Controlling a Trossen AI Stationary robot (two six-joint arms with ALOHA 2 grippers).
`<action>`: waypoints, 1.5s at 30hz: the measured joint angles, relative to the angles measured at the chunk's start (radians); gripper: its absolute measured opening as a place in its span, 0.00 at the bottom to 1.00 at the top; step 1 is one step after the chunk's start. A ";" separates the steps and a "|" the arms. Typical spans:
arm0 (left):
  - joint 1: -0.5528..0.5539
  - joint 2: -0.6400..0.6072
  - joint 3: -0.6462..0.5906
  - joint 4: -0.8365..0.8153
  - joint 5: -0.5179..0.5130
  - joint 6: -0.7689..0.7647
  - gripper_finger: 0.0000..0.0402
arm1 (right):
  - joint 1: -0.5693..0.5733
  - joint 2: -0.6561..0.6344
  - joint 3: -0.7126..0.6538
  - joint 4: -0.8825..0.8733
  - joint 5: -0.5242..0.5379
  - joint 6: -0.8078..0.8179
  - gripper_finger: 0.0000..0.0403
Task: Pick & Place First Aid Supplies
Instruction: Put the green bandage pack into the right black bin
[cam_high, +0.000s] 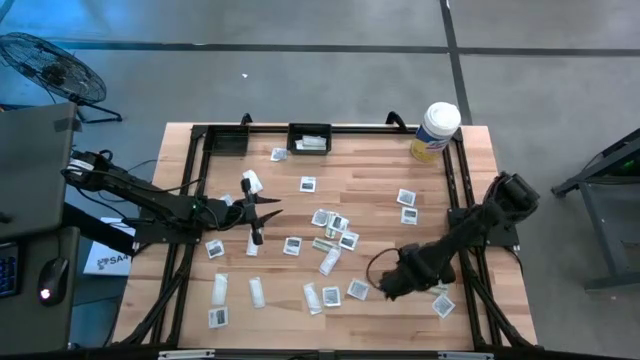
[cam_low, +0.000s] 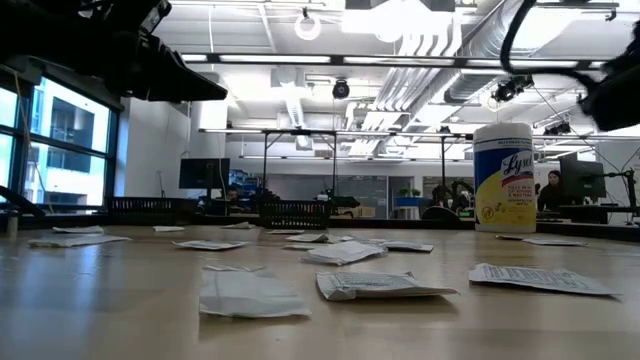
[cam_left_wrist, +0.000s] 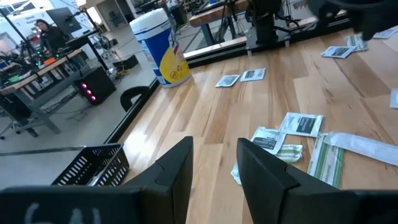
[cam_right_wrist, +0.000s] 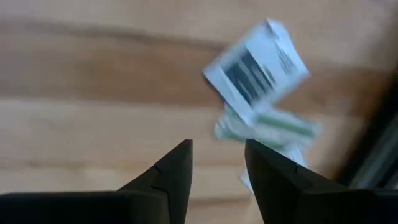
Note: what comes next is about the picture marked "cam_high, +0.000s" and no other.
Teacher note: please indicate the white printed paper sign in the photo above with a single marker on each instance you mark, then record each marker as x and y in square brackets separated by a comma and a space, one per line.
[107, 260]

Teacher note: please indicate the black support bar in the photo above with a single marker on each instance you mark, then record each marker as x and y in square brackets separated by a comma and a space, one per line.
[95, 229]

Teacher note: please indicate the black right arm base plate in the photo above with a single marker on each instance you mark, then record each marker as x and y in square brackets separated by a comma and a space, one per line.
[505, 234]

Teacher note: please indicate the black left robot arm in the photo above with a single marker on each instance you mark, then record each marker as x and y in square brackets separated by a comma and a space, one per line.
[150, 197]

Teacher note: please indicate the yellow wipes canister white lid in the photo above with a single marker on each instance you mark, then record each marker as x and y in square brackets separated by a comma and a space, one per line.
[435, 130]

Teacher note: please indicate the black plastic bin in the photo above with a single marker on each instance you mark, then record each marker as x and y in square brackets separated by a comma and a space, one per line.
[309, 129]
[229, 142]

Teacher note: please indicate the long white gauze packet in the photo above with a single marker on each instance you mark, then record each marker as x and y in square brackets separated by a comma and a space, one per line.
[257, 292]
[220, 289]
[251, 249]
[315, 140]
[307, 147]
[313, 299]
[330, 261]
[256, 182]

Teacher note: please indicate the green striped bandage strip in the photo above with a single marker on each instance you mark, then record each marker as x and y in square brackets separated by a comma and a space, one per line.
[322, 245]
[441, 290]
[330, 234]

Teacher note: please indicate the square white printed packet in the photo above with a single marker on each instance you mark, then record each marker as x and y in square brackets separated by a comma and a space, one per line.
[409, 215]
[308, 185]
[292, 246]
[331, 297]
[339, 223]
[227, 199]
[215, 249]
[443, 306]
[348, 241]
[406, 197]
[279, 154]
[320, 218]
[357, 289]
[218, 317]

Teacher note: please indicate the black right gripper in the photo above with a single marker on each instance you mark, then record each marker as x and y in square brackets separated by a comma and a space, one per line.
[420, 270]

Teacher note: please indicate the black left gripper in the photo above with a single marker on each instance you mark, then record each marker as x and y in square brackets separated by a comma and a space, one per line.
[240, 214]

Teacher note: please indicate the black floor fan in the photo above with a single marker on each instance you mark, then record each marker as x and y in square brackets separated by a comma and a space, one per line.
[55, 70]

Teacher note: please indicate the black keyboard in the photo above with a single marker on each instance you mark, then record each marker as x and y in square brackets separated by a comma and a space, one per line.
[7, 272]

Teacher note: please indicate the silver metal bracket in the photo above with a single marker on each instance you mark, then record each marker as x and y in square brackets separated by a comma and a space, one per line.
[185, 355]
[465, 356]

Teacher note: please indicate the black computer mouse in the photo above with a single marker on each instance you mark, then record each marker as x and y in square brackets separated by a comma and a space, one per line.
[52, 280]

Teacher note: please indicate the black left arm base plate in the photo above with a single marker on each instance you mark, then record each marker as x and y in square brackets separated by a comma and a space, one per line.
[160, 236]

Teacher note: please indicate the grey metal cart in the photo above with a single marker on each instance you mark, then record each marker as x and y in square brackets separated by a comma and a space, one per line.
[600, 162]

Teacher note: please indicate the grey desk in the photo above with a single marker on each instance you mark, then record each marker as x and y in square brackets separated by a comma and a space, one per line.
[30, 325]

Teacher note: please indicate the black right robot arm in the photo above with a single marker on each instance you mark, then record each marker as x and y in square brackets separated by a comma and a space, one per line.
[480, 222]

